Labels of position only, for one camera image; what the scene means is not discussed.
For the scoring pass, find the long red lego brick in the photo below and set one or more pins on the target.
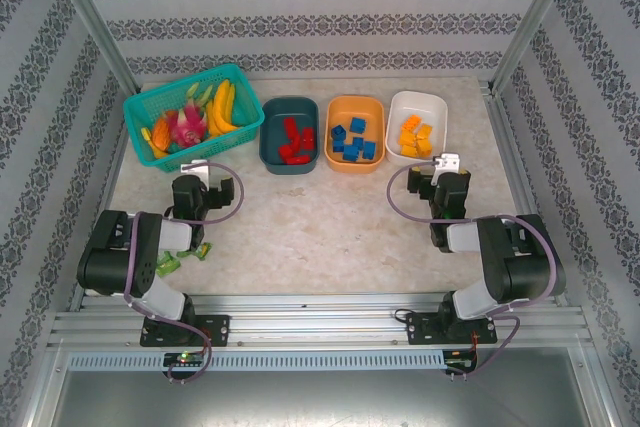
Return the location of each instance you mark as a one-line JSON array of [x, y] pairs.
[[290, 127]]

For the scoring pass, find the small blue lego brick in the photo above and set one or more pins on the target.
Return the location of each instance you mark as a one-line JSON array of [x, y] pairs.
[[339, 132]]

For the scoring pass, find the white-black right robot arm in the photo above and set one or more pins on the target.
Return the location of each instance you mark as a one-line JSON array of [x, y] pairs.
[[520, 267]]

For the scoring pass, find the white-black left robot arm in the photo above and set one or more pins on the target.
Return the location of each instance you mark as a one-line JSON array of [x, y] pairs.
[[115, 257]]

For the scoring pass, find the yellow-orange toy fruit piece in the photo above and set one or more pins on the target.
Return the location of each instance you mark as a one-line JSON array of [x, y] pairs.
[[160, 152]]

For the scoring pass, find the teal plastic basket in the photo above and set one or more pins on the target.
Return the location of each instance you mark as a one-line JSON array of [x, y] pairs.
[[150, 159]]

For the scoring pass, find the orange-red toy fruit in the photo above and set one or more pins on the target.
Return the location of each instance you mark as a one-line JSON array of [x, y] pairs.
[[161, 133]]

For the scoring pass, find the pink toy dragon fruit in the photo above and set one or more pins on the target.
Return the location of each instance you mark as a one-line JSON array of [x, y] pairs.
[[189, 127]]

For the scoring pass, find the small yellow toy piece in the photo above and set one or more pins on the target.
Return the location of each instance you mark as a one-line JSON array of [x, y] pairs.
[[146, 135]]

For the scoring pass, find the white plastic container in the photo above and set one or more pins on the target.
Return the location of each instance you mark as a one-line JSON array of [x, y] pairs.
[[400, 107]]

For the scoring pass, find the orange plastic container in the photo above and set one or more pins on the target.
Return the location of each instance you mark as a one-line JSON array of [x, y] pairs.
[[372, 112]]

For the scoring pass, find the yellow toy banana bunch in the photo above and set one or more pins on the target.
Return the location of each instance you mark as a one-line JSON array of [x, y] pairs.
[[221, 102]]

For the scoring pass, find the dark teal plastic container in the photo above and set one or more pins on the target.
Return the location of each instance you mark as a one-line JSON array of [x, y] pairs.
[[272, 112]]

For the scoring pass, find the small circuit board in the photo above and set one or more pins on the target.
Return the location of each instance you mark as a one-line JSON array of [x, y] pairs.
[[460, 364], [185, 359]]

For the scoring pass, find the grey metal shelf panel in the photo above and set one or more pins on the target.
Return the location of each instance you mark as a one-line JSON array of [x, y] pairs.
[[320, 402]]

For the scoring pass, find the aluminium side rail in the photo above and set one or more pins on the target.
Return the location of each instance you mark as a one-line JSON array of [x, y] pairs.
[[525, 192], [107, 177]]

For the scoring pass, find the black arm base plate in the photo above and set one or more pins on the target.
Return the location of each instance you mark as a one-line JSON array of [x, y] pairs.
[[420, 329], [215, 329]]

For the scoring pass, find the aluminium mounting rail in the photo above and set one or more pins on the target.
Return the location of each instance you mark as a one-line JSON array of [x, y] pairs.
[[320, 322]]

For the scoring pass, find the aluminium frame post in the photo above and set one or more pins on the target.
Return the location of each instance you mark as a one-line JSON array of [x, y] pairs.
[[540, 12], [90, 17]]

